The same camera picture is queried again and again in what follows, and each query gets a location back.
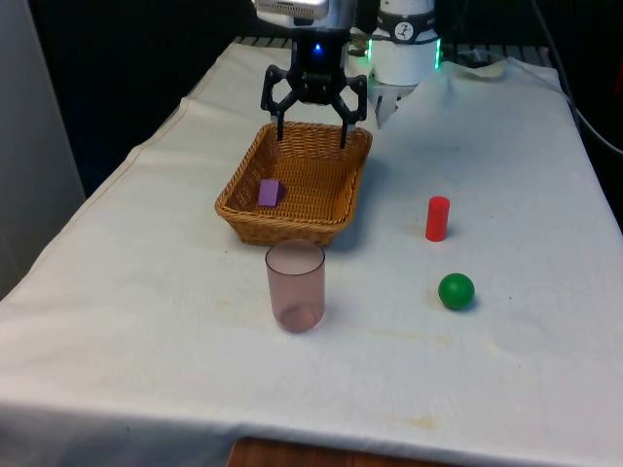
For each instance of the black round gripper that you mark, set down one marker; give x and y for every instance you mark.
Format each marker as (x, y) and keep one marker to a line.
(317, 63)

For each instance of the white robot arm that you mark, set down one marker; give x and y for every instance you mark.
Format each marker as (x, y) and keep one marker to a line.
(401, 53)

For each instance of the brown wicker basket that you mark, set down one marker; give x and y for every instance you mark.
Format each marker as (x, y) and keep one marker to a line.
(297, 182)

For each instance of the purple triangular block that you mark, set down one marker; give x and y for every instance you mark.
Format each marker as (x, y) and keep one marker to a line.
(269, 193)

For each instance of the red cylinder block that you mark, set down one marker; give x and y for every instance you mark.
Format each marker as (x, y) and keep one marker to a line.
(436, 218)

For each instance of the see-through pink cup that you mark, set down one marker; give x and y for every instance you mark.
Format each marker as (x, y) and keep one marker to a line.
(295, 288)

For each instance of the green ball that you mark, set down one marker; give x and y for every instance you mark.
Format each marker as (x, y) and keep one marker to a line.
(456, 291)

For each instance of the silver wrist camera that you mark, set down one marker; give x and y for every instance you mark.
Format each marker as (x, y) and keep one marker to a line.
(291, 6)

